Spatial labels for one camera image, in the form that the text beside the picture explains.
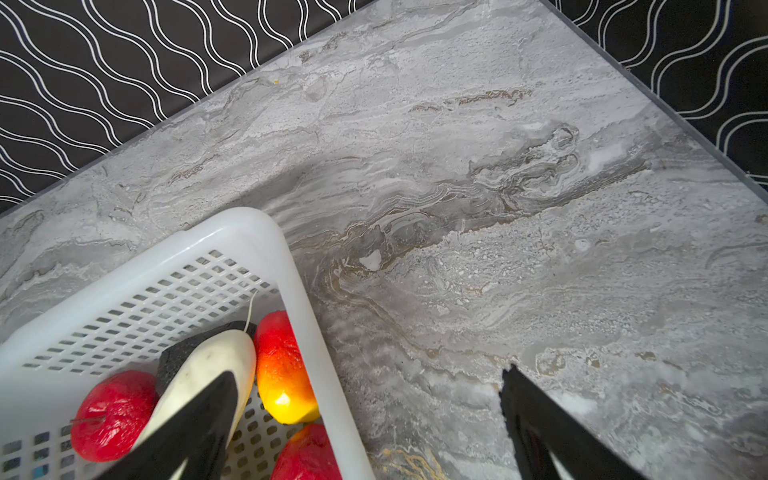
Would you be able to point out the black toy avocado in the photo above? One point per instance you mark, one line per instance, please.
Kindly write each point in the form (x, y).
(172, 358)

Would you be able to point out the small red toy apple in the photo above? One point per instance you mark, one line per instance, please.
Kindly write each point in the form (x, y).
(113, 415)

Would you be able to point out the red toy fruit right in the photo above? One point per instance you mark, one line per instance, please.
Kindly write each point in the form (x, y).
(307, 455)

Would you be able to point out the white toy radish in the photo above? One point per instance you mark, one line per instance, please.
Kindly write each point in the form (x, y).
(230, 351)

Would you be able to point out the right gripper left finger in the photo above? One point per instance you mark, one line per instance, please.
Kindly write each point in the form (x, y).
(193, 441)

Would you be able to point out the white plastic perforated basket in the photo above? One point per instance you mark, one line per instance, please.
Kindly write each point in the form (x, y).
(233, 266)

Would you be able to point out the red yellow toy mango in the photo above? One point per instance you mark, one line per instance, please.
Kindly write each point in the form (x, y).
(281, 376)

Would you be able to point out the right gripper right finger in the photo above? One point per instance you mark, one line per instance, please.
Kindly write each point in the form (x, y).
(543, 433)

